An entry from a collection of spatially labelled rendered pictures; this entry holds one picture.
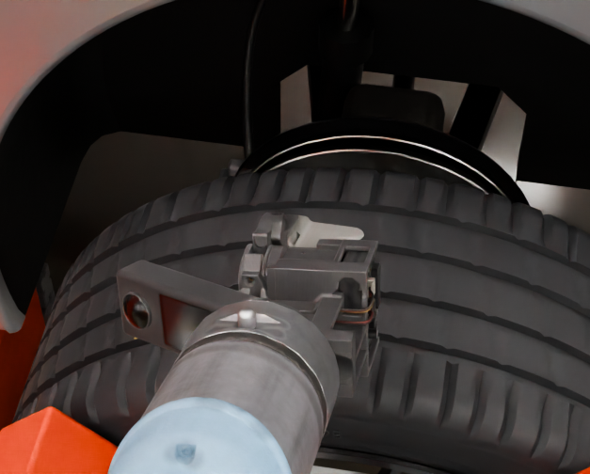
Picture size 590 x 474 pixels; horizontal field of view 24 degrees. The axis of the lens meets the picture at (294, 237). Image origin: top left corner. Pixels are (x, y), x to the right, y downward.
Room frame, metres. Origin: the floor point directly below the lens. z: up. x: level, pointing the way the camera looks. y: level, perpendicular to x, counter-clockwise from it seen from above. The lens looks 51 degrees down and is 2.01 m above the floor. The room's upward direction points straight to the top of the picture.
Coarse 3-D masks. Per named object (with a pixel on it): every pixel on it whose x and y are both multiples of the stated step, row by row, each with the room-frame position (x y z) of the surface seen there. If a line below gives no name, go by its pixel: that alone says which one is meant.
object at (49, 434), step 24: (48, 408) 0.56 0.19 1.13; (0, 432) 0.56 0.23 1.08; (24, 432) 0.54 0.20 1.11; (48, 432) 0.54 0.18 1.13; (72, 432) 0.54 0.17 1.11; (0, 456) 0.53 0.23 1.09; (24, 456) 0.52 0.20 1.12; (48, 456) 0.52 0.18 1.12; (72, 456) 0.53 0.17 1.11; (96, 456) 0.53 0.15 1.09
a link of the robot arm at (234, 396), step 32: (192, 352) 0.41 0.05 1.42; (224, 352) 0.40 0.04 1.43; (256, 352) 0.40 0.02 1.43; (288, 352) 0.41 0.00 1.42; (192, 384) 0.37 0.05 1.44; (224, 384) 0.37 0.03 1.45; (256, 384) 0.37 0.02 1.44; (288, 384) 0.38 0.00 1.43; (160, 416) 0.35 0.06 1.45; (192, 416) 0.34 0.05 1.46; (224, 416) 0.34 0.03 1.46; (256, 416) 0.35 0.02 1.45; (288, 416) 0.36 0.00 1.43; (320, 416) 0.38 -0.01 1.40; (128, 448) 0.33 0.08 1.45; (160, 448) 0.32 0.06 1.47; (192, 448) 0.32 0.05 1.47; (224, 448) 0.32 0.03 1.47; (256, 448) 0.33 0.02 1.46; (288, 448) 0.34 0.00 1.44
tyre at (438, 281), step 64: (192, 192) 0.77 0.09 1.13; (256, 192) 0.74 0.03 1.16; (320, 192) 0.73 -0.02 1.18; (384, 192) 0.73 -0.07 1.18; (448, 192) 0.73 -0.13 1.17; (128, 256) 0.72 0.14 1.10; (192, 256) 0.70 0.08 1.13; (384, 256) 0.67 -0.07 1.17; (448, 256) 0.66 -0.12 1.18; (512, 256) 0.67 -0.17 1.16; (576, 256) 0.69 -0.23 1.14; (64, 320) 0.70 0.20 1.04; (384, 320) 0.60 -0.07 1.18; (448, 320) 0.60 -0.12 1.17; (512, 320) 0.61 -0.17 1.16; (576, 320) 0.63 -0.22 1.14; (64, 384) 0.61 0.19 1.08; (128, 384) 0.58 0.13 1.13; (384, 384) 0.54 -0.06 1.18; (448, 384) 0.55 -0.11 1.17; (512, 384) 0.56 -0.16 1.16; (576, 384) 0.57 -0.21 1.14; (384, 448) 0.53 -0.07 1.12; (448, 448) 0.52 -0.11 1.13; (512, 448) 0.51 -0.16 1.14; (576, 448) 0.52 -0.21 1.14
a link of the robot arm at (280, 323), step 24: (216, 312) 0.45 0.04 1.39; (240, 312) 0.43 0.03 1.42; (264, 312) 0.44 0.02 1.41; (288, 312) 0.44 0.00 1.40; (192, 336) 0.44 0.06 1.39; (288, 336) 0.42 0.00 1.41; (312, 336) 0.43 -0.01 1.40; (312, 360) 0.41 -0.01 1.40; (336, 360) 0.43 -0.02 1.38; (336, 384) 0.42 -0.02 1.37
